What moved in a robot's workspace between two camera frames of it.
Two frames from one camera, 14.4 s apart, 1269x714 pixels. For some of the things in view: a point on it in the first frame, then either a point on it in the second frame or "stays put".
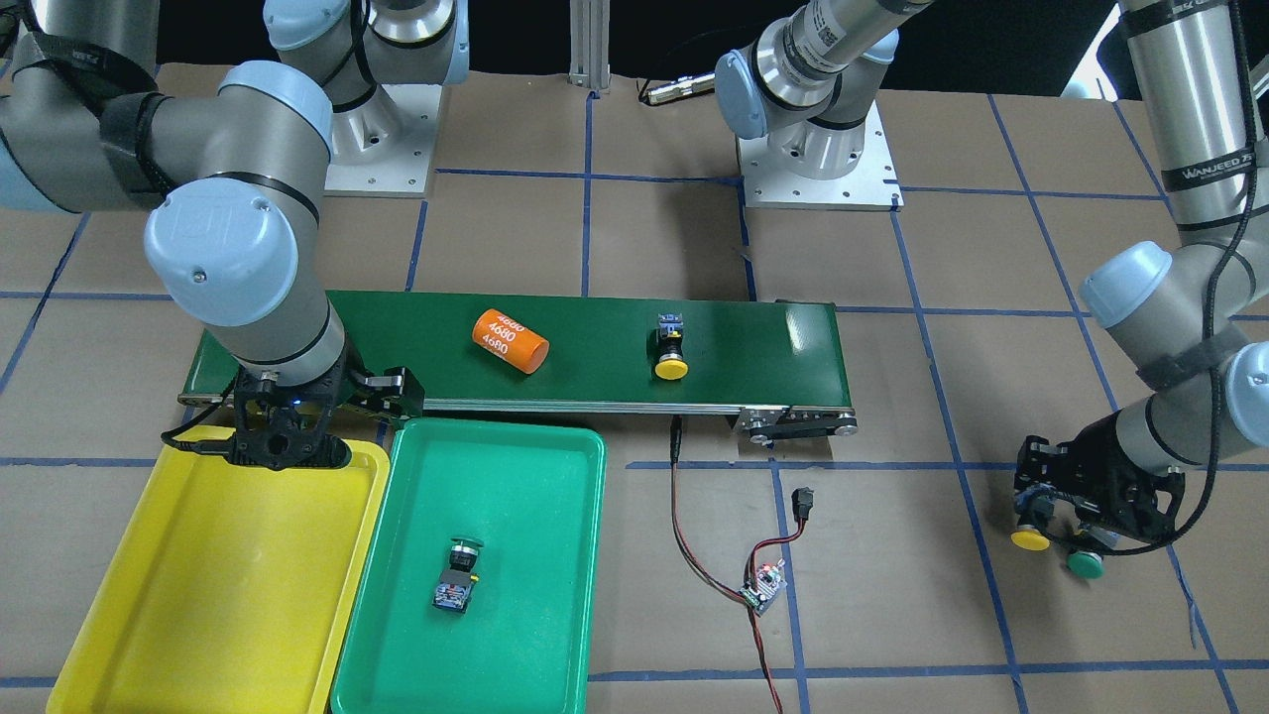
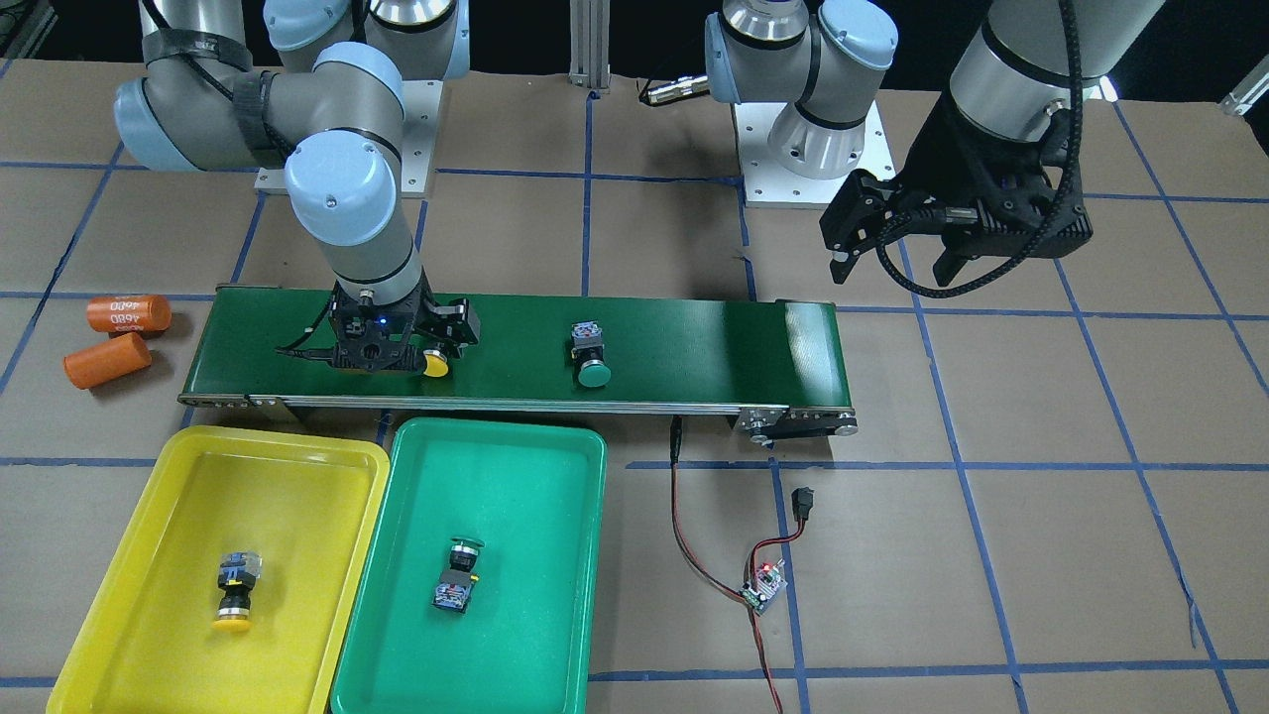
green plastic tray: (534, 494) stays put
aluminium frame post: (589, 31) stays put
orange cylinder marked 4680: (511, 341) -> (129, 313)
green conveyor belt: (779, 363) stays put
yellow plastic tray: (234, 589) stays put
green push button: (1086, 564) -> (590, 368)
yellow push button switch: (1030, 539) -> (436, 363)
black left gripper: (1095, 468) -> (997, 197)
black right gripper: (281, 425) -> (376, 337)
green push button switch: (455, 582) stays put
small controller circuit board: (769, 584) stays put
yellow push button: (671, 365) -> (237, 576)
